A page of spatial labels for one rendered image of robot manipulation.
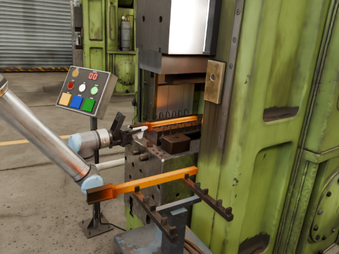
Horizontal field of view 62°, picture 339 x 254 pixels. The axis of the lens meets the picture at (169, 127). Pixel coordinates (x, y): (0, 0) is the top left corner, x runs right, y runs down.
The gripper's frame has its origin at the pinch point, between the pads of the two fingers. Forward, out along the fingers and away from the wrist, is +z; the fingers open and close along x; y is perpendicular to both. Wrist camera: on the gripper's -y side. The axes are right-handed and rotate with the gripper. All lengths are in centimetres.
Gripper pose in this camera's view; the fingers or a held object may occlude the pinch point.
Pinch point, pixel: (144, 125)
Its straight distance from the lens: 141.6
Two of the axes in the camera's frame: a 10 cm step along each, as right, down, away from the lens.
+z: 8.2, -1.8, 5.4
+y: -0.3, 9.3, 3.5
